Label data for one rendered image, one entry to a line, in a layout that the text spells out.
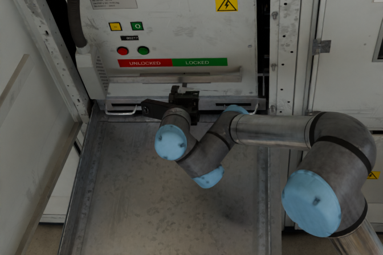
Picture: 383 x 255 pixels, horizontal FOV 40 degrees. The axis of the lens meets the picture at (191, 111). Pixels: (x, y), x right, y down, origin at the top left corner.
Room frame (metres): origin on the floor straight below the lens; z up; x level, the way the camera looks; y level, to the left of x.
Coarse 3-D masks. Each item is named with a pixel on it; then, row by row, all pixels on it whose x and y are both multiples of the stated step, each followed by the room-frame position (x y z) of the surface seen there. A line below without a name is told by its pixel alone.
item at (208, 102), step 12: (108, 96) 1.09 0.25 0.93; (120, 96) 1.08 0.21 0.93; (132, 96) 1.07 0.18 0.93; (144, 96) 1.06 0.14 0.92; (156, 96) 1.05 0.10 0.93; (168, 96) 1.04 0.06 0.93; (204, 96) 1.02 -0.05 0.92; (216, 96) 1.01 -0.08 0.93; (228, 96) 1.00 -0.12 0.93; (240, 96) 0.99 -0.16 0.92; (252, 96) 0.98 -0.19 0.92; (264, 96) 0.97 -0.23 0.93; (120, 108) 1.07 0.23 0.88; (132, 108) 1.06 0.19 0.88; (204, 108) 1.01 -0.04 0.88; (216, 108) 1.00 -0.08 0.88; (264, 108) 0.96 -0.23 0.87
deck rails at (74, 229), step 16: (96, 128) 1.03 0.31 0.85; (96, 144) 0.96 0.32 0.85; (80, 160) 0.87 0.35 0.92; (96, 160) 0.90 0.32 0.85; (80, 176) 0.83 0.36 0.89; (80, 192) 0.79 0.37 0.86; (80, 208) 0.75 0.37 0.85; (80, 224) 0.70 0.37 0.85; (256, 224) 0.60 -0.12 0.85; (64, 240) 0.63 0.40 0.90; (80, 240) 0.65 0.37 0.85; (256, 240) 0.55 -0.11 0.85
